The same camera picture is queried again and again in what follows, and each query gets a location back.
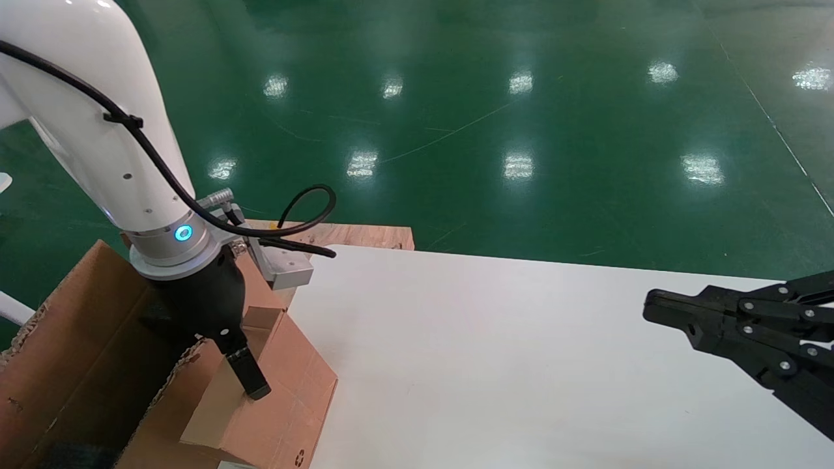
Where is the short black looped cable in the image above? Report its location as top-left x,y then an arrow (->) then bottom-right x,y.
259,238 -> 338,258

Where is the large cardboard box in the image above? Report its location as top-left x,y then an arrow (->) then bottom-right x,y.
0,240 -> 294,469

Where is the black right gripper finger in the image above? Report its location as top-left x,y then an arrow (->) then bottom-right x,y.
643,270 -> 834,343
644,316 -> 834,441

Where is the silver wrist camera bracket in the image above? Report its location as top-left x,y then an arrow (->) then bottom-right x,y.
195,188 -> 315,291

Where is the small cardboard box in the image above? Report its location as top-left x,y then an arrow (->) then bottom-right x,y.
179,313 -> 339,469

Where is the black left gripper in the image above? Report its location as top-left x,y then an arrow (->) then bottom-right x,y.
151,251 -> 272,401

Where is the wooden pallet board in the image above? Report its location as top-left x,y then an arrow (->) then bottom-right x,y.
244,220 -> 416,251

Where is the long black cable gold connector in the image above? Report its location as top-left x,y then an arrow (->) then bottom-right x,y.
0,40 -> 338,238

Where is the white bar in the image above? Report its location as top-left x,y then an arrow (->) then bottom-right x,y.
0,290 -> 36,326

